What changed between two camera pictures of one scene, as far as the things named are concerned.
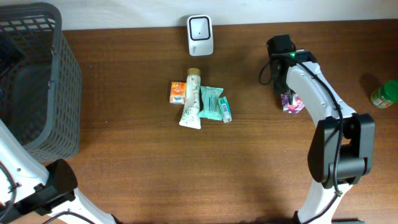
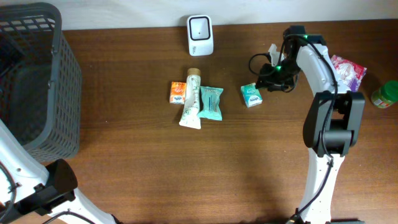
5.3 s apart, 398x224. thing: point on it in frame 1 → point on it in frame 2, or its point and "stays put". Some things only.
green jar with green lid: x=385 y=96 stays put
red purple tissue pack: x=296 y=106 → x=352 y=73
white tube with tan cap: x=191 y=116 stays put
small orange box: x=177 y=93 stays put
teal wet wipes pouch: x=211 y=107 stays put
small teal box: x=225 y=109 → x=251 y=94
